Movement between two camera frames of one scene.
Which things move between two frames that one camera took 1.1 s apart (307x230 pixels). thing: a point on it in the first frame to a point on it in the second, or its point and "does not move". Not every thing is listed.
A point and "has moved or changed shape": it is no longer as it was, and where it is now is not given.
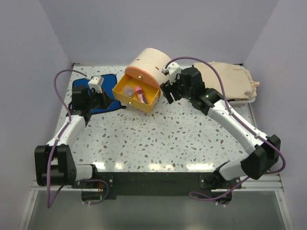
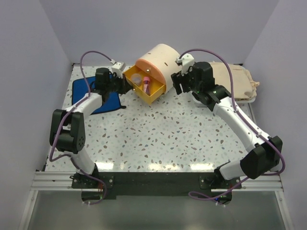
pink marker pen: (141, 96) to (146, 84)
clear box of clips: (128, 90) has moved or changed shape
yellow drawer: (136, 93) has moved or changed shape
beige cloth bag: (237, 81) does not move
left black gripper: (106, 101) to (125, 87)
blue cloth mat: (110, 87) does not move
